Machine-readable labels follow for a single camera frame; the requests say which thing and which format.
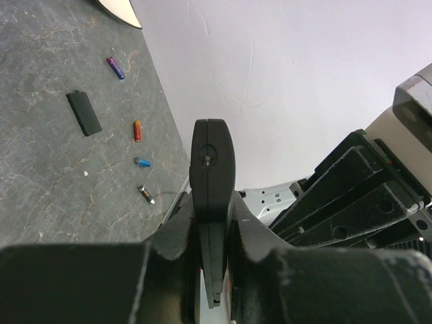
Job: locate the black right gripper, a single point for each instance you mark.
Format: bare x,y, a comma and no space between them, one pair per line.
359,191

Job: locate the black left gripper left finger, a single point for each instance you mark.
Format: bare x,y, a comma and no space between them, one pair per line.
153,281

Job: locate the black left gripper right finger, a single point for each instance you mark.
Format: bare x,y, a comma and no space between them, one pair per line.
274,282

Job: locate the black remote control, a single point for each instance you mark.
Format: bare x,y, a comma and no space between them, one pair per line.
212,180

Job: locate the black remote battery cover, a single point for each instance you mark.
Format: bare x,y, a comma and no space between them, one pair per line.
84,112

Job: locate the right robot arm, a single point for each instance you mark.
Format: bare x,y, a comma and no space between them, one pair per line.
267,203

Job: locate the dark battery near base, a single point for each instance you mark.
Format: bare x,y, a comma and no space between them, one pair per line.
144,192

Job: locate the blue battery near right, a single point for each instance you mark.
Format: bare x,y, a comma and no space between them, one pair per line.
141,162

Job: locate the orange red battery right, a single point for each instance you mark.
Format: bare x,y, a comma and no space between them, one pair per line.
137,131

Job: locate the purple blue battery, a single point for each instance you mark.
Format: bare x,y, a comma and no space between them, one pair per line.
116,68

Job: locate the white square plate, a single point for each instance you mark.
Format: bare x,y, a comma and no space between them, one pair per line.
122,10

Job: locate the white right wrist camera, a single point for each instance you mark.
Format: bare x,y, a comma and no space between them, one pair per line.
405,127

